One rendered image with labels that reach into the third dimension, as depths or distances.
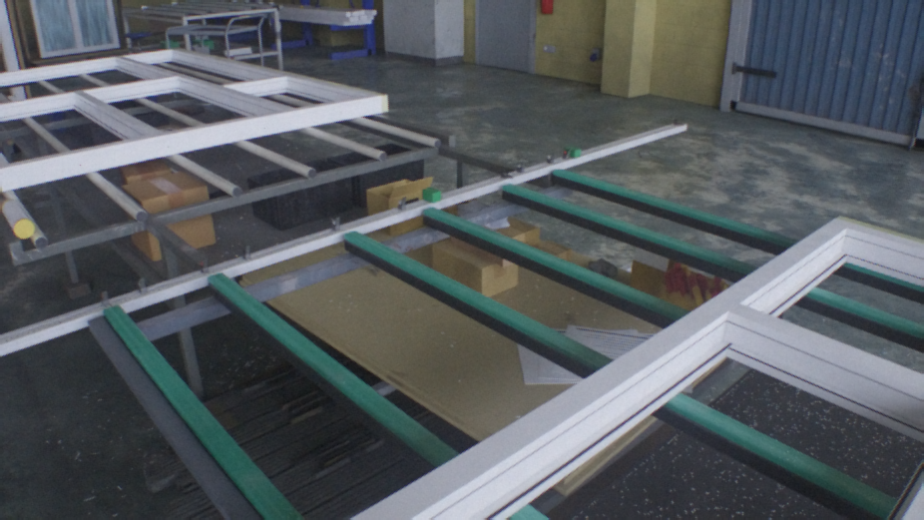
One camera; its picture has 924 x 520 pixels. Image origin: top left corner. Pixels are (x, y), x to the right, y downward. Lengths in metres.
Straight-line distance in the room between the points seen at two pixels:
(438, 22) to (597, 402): 8.94
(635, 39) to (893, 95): 2.63
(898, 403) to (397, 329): 1.07
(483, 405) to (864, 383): 0.70
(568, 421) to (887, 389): 0.50
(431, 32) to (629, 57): 3.14
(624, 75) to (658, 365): 6.87
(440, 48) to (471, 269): 8.09
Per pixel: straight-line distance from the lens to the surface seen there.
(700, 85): 7.77
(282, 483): 1.73
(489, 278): 1.78
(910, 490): 1.02
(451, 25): 9.86
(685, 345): 1.10
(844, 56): 7.05
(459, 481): 0.80
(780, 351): 1.18
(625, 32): 7.77
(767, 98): 7.38
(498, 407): 1.40
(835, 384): 1.17
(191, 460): 1.01
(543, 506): 1.24
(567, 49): 8.80
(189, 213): 2.02
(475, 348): 1.58
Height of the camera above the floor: 1.48
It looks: 25 degrees down
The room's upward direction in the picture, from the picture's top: straight up
